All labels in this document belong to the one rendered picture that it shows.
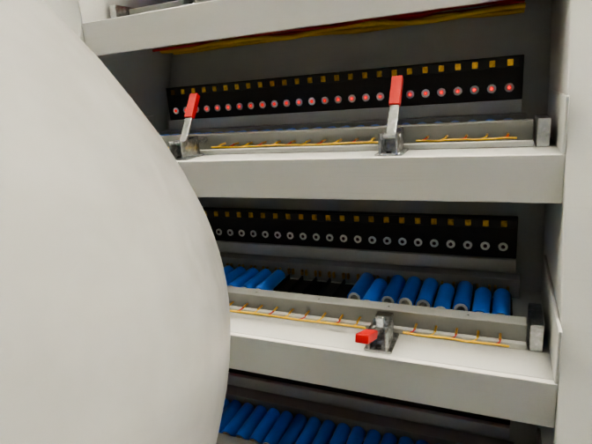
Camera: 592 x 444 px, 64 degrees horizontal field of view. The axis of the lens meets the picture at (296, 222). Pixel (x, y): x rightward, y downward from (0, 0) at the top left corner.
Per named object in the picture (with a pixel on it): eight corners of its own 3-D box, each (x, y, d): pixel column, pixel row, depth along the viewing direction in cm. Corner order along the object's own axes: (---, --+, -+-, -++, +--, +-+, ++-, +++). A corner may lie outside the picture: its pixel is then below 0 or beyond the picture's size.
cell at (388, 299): (405, 288, 61) (395, 310, 56) (391, 287, 62) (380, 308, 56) (405, 275, 61) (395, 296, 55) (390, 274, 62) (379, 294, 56)
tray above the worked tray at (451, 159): (561, 203, 43) (573, 41, 39) (74, 195, 67) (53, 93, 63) (545, 165, 61) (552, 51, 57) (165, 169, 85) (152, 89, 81)
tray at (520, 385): (554, 429, 42) (562, 332, 39) (61, 337, 66) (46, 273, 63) (540, 322, 59) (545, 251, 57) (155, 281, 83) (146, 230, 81)
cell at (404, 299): (421, 290, 60) (412, 312, 55) (407, 288, 61) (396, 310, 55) (421, 277, 60) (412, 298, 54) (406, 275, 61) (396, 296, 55)
